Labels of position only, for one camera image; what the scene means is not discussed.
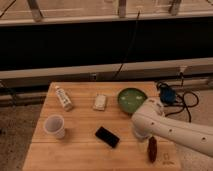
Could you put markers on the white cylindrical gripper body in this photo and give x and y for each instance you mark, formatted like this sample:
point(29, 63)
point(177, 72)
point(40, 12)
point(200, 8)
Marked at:
point(142, 137)

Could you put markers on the black rectangular eraser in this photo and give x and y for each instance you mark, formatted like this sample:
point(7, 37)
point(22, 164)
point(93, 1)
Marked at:
point(107, 136)

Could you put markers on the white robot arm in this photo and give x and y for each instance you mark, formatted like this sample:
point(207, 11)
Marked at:
point(149, 119)

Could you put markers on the dark red chili pepper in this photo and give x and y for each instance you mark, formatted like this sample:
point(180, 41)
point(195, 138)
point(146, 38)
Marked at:
point(152, 149)

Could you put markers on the green ceramic bowl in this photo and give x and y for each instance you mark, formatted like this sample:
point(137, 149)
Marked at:
point(130, 99)

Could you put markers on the blue power adapter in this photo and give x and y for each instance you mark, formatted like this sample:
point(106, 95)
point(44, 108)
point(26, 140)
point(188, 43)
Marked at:
point(167, 95)

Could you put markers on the white rectangular packet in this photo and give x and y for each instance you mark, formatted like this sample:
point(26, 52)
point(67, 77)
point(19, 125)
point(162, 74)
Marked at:
point(100, 102)

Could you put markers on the white labelled tube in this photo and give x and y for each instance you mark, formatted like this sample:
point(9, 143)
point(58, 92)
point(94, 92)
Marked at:
point(63, 98)

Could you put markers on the white plastic cup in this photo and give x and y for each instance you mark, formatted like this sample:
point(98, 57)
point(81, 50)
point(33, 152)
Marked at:
point(54, 126)

